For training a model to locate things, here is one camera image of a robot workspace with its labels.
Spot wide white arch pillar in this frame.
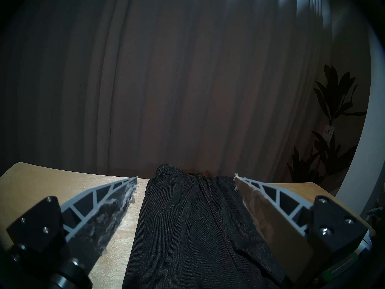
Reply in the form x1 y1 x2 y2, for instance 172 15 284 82
332 20 385 215

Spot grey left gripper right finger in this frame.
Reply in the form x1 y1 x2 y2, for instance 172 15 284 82
234 172 369 286

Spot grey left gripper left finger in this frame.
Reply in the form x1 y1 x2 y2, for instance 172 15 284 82
6 176 139 272

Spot long pleated curtain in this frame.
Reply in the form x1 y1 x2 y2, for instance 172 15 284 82
0 0 340 188

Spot tall tagged leafy plant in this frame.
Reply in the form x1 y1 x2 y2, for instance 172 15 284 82
286 64 367 192

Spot dark grey drawstring pants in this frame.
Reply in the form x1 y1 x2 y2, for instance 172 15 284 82
122 164 289 289

